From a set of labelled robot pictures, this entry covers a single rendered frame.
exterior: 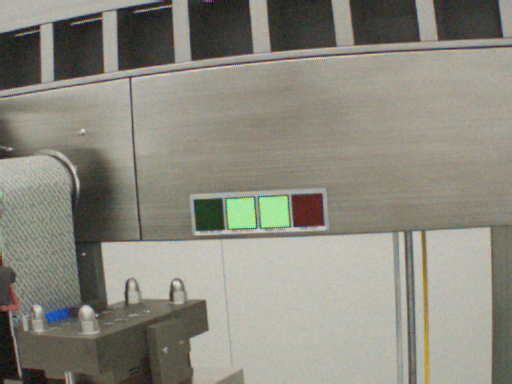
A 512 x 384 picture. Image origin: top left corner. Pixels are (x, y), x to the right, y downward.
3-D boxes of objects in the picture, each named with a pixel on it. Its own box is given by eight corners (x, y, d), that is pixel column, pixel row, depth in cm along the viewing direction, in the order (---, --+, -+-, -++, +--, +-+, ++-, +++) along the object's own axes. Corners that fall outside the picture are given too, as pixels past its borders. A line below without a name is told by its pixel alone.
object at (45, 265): (12, 336, 170) (-1, 228, 169) (80, 315, 192) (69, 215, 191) (14, 336, 170) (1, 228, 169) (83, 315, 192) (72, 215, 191)
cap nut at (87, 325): (74, 334, 162) (70, 306, 162) (85, 330, 166) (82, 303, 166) (92, 335, 161) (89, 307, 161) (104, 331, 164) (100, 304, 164)
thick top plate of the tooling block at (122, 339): (21, 367, 165) (16, 332, 165) (134, 328, 202) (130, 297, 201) (99, 375, 159) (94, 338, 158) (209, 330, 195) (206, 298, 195)
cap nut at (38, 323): (25, 332, 165) (21, 305, 165) (36, 328, 169) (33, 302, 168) (42, 333, 164) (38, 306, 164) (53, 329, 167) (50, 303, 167)
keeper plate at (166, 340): (153, 388, 174) (145, 326, 174) (179, 376, 183) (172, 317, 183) (166, 389, 173) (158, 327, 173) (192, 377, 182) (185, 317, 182)
